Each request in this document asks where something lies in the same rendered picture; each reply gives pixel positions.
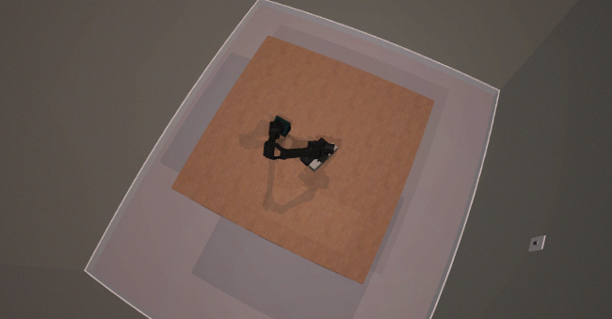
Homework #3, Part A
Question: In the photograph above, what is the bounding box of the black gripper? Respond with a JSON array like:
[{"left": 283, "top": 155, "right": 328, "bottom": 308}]
[{"left": 300, "top": 137, "right": 328, "bottom": 167}]

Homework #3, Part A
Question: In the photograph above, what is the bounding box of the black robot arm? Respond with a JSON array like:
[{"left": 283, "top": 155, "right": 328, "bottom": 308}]
[{"left": 263, "top": 120, "right": 335, "bottom": 163}]

